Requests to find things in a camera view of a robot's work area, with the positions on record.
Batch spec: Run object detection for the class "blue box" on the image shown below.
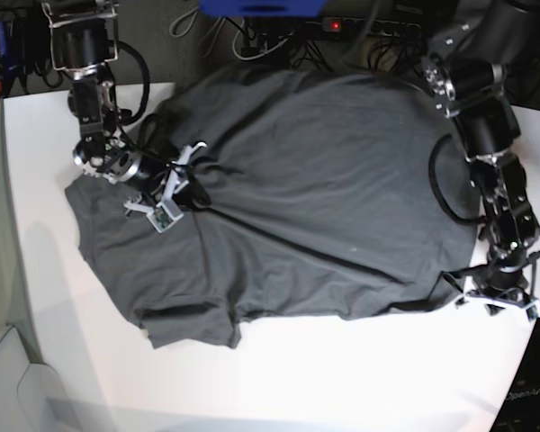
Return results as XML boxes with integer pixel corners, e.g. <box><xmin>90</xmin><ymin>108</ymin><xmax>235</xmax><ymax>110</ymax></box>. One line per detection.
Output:
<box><xmin>199</xmin><ymin>0</ymin><xmax>326</xmax><ymax>17</ymax></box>

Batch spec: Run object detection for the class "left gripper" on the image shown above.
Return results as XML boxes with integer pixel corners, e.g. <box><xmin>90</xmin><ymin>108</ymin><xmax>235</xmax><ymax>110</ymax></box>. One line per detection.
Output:
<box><xmin>441</xmin><ymin>268</ymin><xmax>530</xmax><ymax>302</ymax></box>

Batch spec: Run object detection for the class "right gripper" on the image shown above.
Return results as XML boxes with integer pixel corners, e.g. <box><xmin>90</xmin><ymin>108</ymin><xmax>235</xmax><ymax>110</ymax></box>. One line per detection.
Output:
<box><xmin>137</xmin><ymin>161</ymin><xmax>194</xmax><ymax>212</ymax></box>

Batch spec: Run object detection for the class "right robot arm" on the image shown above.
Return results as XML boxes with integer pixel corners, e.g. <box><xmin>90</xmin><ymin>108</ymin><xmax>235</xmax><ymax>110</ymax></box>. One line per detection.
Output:
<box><xmin>40</xmin><ymin>1</ymin><xmax>187</xmax><ymax>217</ymax></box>

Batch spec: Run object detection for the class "grey chair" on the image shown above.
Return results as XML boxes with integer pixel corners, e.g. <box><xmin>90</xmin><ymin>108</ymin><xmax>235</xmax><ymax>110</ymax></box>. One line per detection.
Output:
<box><xmin>0</xmin><ymin>326</ymin><xmax>83</xmax><ymax>431</ymax></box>

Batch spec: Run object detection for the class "black power strip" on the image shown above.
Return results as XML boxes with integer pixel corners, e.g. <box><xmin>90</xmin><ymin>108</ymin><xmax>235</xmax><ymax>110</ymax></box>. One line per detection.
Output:
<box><xmin>321</xmin><ymin>16</ymin><xmax>422</xmax><ymax>40</ymax></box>

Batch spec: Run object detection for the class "white cable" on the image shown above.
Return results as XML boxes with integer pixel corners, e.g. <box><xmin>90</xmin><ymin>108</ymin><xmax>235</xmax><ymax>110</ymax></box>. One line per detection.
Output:
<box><xmin>231</xmin><ymin>26</ymin><xmax>293</xmax><ymax>61</ymax></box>

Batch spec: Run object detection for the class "dark grey t-shirt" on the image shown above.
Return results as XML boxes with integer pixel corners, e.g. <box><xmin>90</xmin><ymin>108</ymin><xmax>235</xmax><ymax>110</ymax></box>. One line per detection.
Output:
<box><xmin>65</xmin><ymin>66</ymin><xmax>479</xmax><ymax>348</ymax></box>

